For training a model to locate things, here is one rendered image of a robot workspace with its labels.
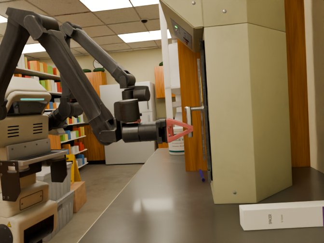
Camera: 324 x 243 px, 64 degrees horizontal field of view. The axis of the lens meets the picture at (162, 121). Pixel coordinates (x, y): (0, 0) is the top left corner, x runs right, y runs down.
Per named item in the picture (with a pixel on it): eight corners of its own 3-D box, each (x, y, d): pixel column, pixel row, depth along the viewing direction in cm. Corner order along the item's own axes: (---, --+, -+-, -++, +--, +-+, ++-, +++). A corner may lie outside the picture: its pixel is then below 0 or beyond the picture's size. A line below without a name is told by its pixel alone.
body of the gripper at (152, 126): (166, 118, 81) (142, 120, 82) (162, 120, 71) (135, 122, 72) (168, 139, 81) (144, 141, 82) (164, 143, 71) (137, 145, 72)
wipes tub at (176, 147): (191, 150, 156) (190, 125, 155) (191, 154, 143) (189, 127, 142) (169, 151, 158) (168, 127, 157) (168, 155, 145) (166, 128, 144)
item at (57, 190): (75, 189, 302) (73, 161, 300) (46, 210, 242) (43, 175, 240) (42, 190, 307) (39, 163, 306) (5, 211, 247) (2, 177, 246)
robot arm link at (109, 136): (112, 135, 84) (99, 142, 76) (107, 100, 82) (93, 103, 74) (146, 134, 81) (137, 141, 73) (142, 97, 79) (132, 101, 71)
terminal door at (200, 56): (206, 161, 101) (200, 57, 99) (211, 184, 71) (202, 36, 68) (204, 161, 101) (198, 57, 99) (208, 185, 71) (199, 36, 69)
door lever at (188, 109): (205, 137, 73) (205, 136, 76) (203, 103, 73) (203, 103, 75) (186, 138, 74) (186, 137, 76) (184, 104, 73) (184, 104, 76)
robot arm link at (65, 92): (61, 30, 134) (47, 25, 124) (83, 24, 129) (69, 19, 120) (72, 116, 137) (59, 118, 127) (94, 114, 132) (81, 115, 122)
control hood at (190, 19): (200, 52, 99) (199, 26, 99) (203, 27, 67) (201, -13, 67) (170, 55, 101) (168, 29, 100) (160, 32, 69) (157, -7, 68)
